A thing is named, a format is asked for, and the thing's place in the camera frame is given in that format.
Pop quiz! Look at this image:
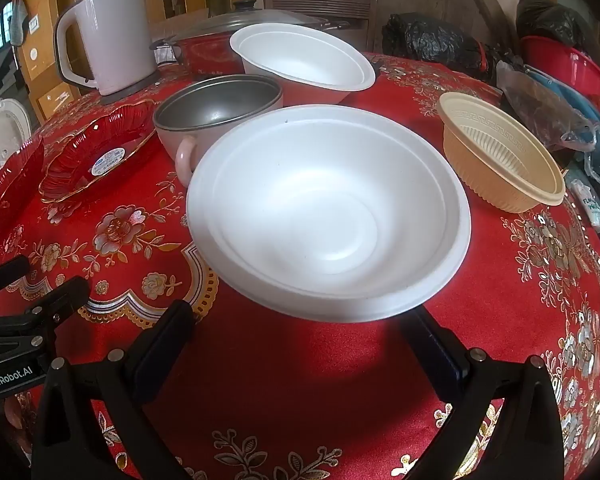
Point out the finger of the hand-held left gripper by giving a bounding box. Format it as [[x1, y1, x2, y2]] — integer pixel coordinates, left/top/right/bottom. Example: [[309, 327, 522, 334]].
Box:
[[0, 255, 32, 305], [0, 276, 91, 358]]

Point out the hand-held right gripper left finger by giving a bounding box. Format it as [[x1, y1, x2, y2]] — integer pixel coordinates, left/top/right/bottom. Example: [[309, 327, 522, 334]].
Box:
[[30, 299, 197, 480]]

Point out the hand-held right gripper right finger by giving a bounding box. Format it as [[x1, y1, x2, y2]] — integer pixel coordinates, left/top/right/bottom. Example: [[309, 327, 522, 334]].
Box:
[[400, 305, 566, 480]]

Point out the red glass plate with label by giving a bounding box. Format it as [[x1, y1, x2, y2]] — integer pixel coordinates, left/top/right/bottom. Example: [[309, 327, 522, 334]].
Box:
[[38, 98, 157, 205]]

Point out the large white foam bowl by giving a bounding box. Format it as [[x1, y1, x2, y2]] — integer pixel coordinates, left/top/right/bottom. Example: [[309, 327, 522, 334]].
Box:
[[186, 104, 472, 322]]

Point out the small white foam bowl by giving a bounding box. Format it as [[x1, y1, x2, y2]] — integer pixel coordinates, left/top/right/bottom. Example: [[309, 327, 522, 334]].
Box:
[[229, 23, 377, 108]]

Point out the plain red glass plate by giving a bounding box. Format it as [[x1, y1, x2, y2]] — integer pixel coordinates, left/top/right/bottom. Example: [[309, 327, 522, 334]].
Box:
[[0, 132, 46, 246]]

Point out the red floral tablecloth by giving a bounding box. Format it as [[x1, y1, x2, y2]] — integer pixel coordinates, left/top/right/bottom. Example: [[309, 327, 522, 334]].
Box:
[[0, 50, 600, 480]]

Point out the white ornate chair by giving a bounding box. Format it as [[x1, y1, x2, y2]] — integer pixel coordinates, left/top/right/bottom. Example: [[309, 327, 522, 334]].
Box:
[[0, 97, 33, 191]]

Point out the wooden cabinet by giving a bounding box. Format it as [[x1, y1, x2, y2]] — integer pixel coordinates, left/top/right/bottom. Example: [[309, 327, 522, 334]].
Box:
[[17, 0, 81, 121]]

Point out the white tissue packet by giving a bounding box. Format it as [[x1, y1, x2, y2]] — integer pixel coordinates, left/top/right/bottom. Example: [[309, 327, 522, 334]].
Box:
[[565, 170, 600, 233]]

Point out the beige plastic bowl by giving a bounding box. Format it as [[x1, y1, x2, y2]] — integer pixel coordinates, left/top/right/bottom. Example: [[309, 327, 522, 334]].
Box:
[[436, 91, 566, 214]]

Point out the pink pot with steel inside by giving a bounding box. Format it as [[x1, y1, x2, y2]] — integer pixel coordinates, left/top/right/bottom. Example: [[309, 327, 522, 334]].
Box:
[[152, 74, 285, 188]]

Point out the clear plastic bag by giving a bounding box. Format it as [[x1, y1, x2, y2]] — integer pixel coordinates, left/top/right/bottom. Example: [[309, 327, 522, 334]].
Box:
[[495, 60, 600, 186]]

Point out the white electric kettle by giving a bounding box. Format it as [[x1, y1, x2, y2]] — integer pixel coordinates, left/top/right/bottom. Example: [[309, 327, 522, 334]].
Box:
[[54, 0, 162, 97]]

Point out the steel wok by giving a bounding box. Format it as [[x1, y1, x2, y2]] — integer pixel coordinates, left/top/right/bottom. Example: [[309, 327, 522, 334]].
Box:
[[150, 19, 353, 80]]

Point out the black plastic bag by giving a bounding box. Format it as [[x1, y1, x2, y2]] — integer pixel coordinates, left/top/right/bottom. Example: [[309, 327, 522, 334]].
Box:
[[381, 12, 501, 86], [516, 0, 598, 53]]

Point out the red plastic basin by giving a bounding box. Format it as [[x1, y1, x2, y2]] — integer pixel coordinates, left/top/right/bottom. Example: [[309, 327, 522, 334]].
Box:
[[521, 35, 600, 98]]

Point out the glass wok lid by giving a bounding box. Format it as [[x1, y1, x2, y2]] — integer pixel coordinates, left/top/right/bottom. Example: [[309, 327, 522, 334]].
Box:
[[174, 0, 331, 43]]

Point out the wooden slatted chair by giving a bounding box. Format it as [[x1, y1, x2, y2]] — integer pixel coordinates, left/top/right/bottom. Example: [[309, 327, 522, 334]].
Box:
[[262, 0, 371, 23]]

